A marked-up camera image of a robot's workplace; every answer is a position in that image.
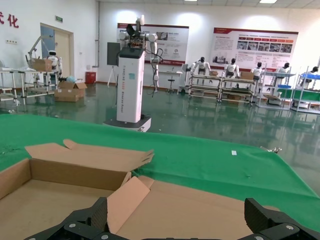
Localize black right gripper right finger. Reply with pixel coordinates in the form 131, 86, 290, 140
244, 197, 320, 240

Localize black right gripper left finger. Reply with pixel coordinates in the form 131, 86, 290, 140
24, 196, 118, 240

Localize open brown cardboard box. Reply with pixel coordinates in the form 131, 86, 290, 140
0, 138, 156, 240
106, 174, 280, 240

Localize metal table clamp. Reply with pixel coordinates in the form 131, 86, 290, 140
260, 145, 283, 154

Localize green table cloth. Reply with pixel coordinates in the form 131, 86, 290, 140
0, 113, 320, 204

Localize clear tape scraps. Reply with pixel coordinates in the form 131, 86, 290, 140
0, 144, 21, 155

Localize open carton with flaps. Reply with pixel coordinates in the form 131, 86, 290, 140
53, 80, 88, 103

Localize green panel workbench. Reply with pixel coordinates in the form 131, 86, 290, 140
291, 72, 320, 113

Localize white tower mobile robot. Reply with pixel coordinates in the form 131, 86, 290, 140
103, 14, 161, 133

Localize red bin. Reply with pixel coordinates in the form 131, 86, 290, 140
85, 71, 98, 85

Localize white shelf rack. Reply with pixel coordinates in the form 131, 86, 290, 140
257, 70, 298, 110

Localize white black humanoid robot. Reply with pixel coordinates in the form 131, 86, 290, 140
190, 56, 212, 76
251, 61, 266, 82
301, 66, 320, 87
224, 58, 241, 77
276, 62, 293, 76

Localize black stool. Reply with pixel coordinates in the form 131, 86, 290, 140
166, 77, 176, 93

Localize brown carton with label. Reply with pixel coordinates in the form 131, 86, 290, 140
30, 57, 54, 73

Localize white desk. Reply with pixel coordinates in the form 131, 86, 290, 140
158, 70, 184, 88

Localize dark panel on stand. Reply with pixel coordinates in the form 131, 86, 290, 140
106, 41, 122, 88

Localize small white humanoid robot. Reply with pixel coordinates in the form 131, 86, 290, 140
46, 49, 63, 75

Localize wide red white info board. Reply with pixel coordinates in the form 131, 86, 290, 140
210, 26, 300, 71

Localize pipe frame roller rack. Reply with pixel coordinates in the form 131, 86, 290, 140
219, 74, 256, 104
188, 72, 223, 102

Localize white pipe frame table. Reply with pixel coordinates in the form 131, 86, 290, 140
0, 67, 63, 106

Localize beige door with frame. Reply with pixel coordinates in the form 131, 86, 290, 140
39, 22, 75, 85

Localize white crane frame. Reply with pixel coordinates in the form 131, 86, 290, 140
26, 34, 55, 62

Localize white wall pipe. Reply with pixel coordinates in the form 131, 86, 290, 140
94, 0, 101, 69

